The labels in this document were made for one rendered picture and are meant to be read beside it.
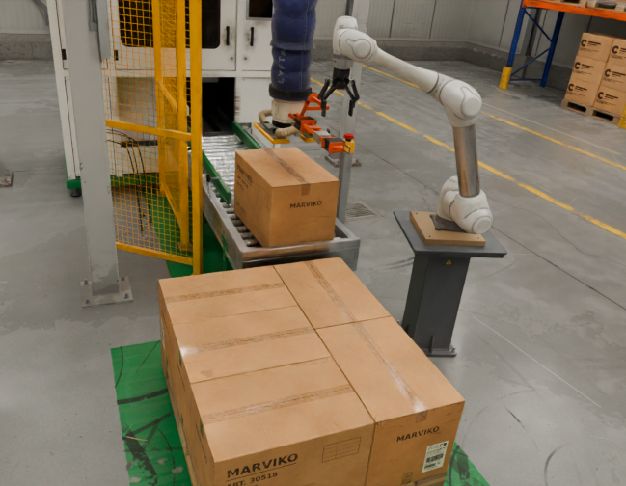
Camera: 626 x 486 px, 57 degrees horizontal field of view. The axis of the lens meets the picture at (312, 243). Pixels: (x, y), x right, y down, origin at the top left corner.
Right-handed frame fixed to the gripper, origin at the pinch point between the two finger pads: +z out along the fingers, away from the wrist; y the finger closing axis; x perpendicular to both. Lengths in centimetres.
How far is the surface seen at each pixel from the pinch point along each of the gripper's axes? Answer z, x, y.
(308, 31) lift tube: -29, -48, -2
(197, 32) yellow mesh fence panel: -20, -98, 43
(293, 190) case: 49, -28, 7
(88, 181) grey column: 62, -93, 107
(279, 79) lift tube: -4, -53, 10
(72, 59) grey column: -5, -93, 109
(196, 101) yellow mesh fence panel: 19, -98, 44
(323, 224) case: 71, -29, -13
